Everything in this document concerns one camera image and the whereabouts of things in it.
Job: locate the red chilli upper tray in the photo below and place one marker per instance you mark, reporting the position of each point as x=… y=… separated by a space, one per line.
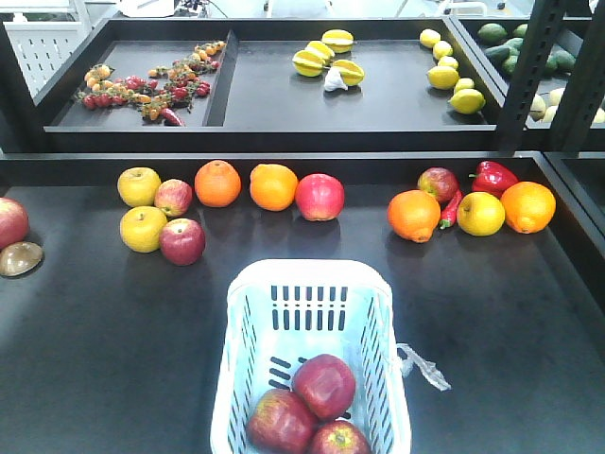
x=171 y=118

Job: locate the white garlic bulb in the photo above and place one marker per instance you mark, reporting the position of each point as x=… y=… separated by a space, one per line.
x=334 y=81

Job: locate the yellow starfruit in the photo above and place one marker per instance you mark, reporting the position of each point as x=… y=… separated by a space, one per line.
x=339 y=40

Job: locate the red bell pepper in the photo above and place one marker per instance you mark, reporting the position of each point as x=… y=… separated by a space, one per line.
x=492 y=178

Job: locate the red apple back row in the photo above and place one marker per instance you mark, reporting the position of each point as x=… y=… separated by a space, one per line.
x=320 y=197

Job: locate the orange right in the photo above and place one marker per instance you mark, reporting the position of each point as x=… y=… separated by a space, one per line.
x=529 y=207

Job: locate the orange back row left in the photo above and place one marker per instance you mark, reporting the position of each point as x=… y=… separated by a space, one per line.
x=217 y=184

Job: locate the yellow green apple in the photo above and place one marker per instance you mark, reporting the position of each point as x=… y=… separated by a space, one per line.
x=137 y=186

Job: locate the orange row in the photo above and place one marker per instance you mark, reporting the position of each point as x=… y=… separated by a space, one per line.
x=273 y=186
x=217 y=184

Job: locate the dark red yellow apple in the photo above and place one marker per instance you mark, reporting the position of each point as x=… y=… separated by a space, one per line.
x=439 y=182

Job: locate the cherry tomato vine cluster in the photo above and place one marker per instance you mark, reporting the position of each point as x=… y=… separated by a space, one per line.
x=175 y=86

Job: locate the dark red apple front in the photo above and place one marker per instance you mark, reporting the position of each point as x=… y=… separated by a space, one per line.
x=281 y=423

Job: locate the brown mushroom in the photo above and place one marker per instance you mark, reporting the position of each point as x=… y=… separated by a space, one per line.
x=20 y=257

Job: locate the black wooden produce stand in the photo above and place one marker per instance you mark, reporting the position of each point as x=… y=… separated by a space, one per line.
x=167 y=155

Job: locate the red chilli pepper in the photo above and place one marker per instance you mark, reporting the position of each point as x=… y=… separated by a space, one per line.
x=449 y=213

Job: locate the red apple far corner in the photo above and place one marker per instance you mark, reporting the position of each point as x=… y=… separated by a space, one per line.
x=14 y=222

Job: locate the small red yellow apple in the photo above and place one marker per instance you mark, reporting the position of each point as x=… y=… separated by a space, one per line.
x=173 y=197

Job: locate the clear plastic wrap strip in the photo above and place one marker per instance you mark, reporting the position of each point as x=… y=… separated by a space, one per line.
x=410 y=359

